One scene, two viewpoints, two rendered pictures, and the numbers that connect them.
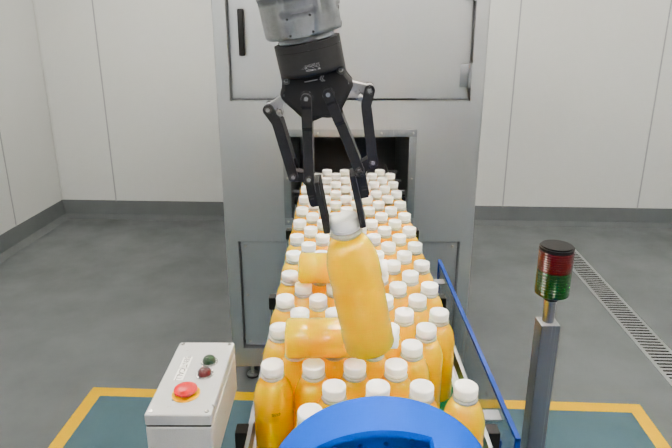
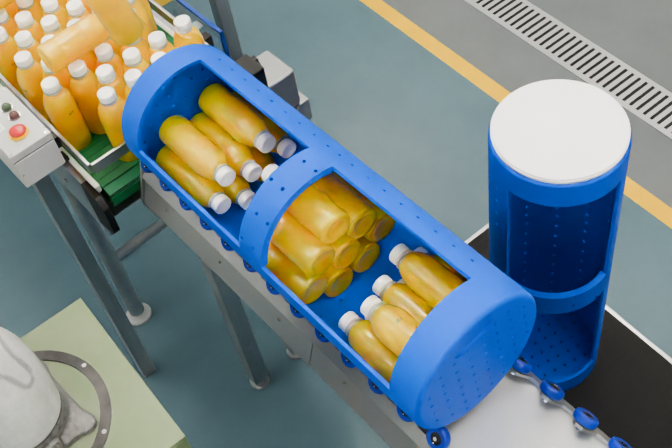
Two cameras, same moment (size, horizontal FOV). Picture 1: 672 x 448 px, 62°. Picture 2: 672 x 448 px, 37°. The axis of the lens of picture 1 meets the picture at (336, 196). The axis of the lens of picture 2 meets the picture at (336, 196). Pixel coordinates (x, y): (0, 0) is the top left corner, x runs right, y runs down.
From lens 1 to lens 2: 1.37 m
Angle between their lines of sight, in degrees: 43
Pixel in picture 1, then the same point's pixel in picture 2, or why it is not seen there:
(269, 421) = (69, 119)
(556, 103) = not seen: outside the picture
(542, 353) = not seen: outside the picture
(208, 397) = (36, 125)
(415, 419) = (187, 56)
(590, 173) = not seen: outside the picture
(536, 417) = (222, 9)
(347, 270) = (106, 0)
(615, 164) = not seen: outside the picture
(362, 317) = (124, 20)
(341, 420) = (153, 79)
